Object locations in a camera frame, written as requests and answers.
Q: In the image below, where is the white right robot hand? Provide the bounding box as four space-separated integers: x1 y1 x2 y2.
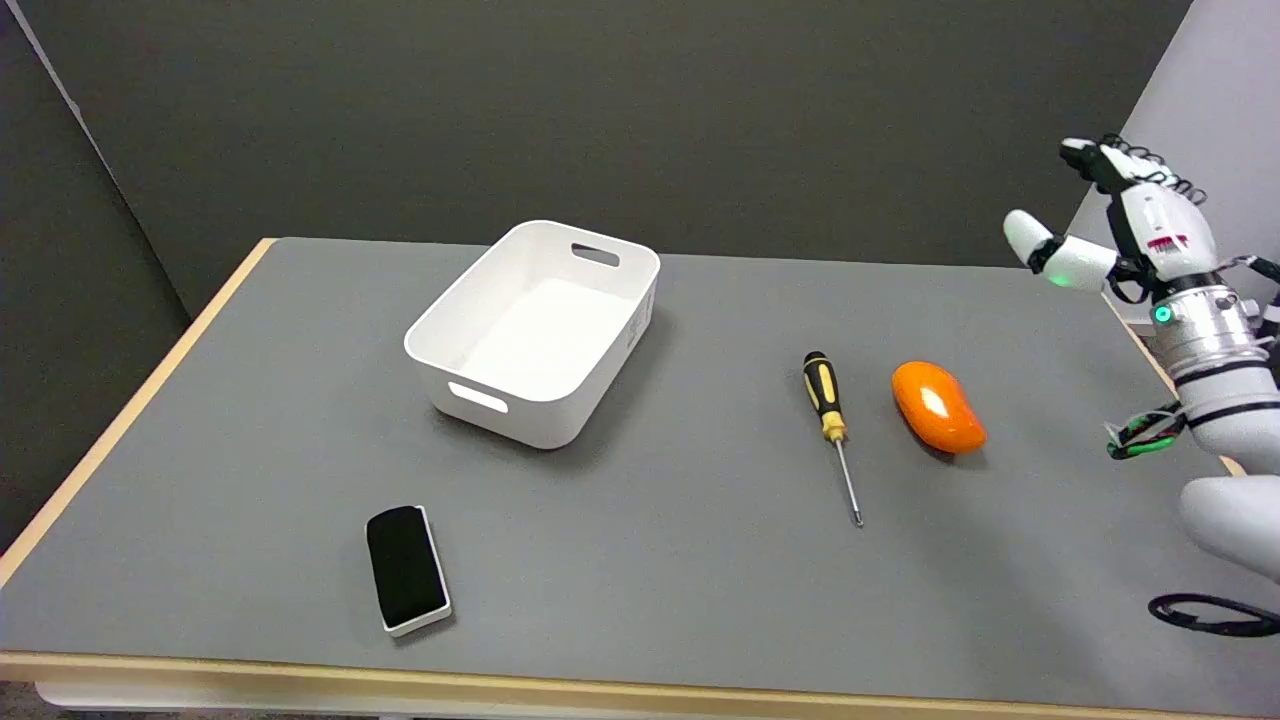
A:
1003 134 1224 301

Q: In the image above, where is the black whiteboard eraser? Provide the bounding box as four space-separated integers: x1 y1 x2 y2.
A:
366 505 453 638

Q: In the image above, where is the grey table mat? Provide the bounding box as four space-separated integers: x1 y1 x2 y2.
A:
0 237 1280 718

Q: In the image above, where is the black looped cable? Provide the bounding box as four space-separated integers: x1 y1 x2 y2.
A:
1148 594 1280 638

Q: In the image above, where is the black yellow screwdriver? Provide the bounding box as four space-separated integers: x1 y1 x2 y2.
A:
803 351 864 527

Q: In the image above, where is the white plastic storage bin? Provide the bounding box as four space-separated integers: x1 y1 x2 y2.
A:
404 220 662 450

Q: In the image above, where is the orange mango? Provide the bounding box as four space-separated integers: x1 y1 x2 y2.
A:
891 361 988 456

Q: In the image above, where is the green black wire bundle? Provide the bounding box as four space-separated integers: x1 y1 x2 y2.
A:
1105 401 1188 461

